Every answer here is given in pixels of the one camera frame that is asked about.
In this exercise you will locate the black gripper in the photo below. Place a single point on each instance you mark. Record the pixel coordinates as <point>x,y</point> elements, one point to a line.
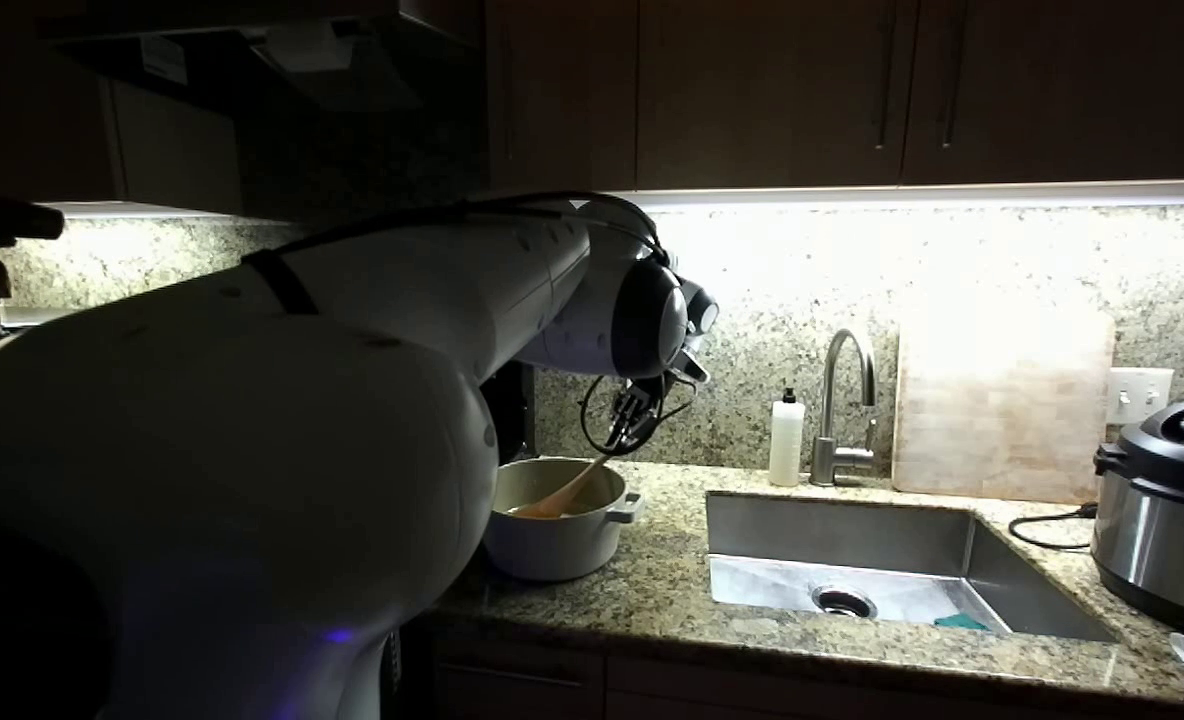
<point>653,398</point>

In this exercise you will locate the wooden spoon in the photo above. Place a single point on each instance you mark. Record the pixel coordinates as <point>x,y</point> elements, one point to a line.
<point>566,495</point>

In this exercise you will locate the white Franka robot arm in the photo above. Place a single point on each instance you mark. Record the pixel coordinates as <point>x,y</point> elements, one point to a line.
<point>219,441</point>

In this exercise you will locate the white soap bottle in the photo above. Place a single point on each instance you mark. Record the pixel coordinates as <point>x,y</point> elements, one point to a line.
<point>784,441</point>

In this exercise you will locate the chrome gooseneck faucet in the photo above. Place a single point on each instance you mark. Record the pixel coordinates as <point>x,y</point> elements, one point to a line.
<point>838,403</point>

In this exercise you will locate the stainless steel sink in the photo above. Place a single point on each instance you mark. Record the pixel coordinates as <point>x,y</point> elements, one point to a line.
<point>887,562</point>

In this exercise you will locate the dark wood base cabinet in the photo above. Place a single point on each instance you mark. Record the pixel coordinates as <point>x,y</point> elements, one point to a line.
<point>816,687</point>

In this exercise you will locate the pale cutting board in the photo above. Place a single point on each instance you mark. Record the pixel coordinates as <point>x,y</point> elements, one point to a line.
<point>1006,403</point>

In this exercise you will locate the teal sponge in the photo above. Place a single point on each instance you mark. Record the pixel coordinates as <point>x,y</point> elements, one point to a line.
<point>974,620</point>

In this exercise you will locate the under-cabinet light strip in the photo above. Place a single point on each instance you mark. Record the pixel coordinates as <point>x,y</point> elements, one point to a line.
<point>952,195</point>

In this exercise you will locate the range hood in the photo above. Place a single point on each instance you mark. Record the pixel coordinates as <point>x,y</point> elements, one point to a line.
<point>286,93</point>

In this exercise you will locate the stainless steel pressure cooker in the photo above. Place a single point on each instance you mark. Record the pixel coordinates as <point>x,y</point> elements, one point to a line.
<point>1172,521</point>

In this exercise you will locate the dark wood wall cabinet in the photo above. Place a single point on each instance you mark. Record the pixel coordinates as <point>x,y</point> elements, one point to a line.
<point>754,80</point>

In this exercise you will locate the white wall outlet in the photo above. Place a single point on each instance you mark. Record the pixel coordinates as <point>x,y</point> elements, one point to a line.
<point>1139,398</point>

